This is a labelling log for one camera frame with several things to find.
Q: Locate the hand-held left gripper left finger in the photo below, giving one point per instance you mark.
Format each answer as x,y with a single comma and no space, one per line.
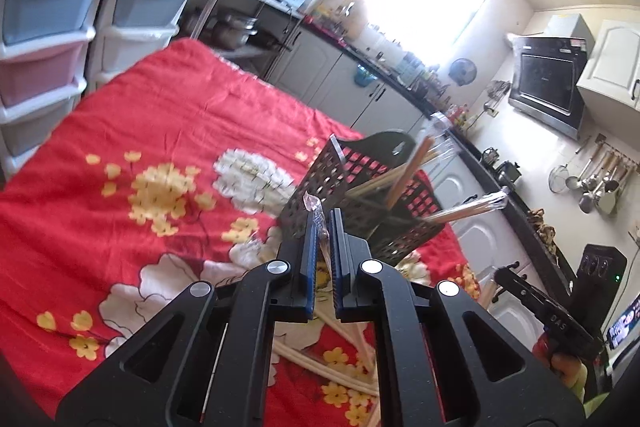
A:
311,257

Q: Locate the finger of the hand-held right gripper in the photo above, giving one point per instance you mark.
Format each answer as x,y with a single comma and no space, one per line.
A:
520,287

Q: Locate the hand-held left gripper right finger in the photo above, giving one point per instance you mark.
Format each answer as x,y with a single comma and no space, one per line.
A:
339,262

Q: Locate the dark green utensil basket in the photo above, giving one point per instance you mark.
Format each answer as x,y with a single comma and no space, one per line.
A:
330,172

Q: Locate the pile of chopsticks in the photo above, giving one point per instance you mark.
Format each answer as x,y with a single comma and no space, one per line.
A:
305,361

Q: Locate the brown bare chopstick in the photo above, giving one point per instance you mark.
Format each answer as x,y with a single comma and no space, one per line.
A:
410,172

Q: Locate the row of hanging kitchen utensils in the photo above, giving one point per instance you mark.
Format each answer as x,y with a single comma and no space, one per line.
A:
600,182

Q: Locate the person's right hand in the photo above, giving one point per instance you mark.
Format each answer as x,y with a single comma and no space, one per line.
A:
567,369

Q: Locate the lit screen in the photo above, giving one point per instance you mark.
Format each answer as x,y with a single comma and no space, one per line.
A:
624,322

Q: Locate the brown ginger roots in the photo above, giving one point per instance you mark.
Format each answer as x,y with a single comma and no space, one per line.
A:
544,229

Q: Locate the dark stovetop kettle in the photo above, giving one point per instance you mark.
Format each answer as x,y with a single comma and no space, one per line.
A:
507,172

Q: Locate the small glass teapot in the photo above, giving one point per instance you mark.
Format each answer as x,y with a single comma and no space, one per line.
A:
490,156

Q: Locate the condiment bottles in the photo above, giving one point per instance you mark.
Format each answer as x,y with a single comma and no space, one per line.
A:
461,117

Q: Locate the white base cabinets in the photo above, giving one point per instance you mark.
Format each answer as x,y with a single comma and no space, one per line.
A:
330,72

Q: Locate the blue cabinet door holder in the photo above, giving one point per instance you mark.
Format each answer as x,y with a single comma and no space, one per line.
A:
365,75

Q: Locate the group of counter bottles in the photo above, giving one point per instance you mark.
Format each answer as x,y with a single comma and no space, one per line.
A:
417,72

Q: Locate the steel range hood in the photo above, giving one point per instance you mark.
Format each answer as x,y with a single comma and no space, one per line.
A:
545,82

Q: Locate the red floral cloth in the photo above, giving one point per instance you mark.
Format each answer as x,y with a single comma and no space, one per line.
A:
150,107

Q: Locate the metal pot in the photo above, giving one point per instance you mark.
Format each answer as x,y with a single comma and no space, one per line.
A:
232,32

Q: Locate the beige electric kettle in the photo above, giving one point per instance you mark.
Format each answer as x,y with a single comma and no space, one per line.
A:
359,12

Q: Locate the drawer unit with teal drawer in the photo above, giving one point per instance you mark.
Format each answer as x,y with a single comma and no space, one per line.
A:
150,2

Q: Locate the drawer unit with beige drawer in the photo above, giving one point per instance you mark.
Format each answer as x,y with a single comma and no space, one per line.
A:
45,7

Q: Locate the small dark wall fan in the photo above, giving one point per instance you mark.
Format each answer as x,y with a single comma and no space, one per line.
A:
461,72

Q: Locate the white wall cabinet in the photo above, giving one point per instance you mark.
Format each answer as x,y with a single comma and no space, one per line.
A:
610,67

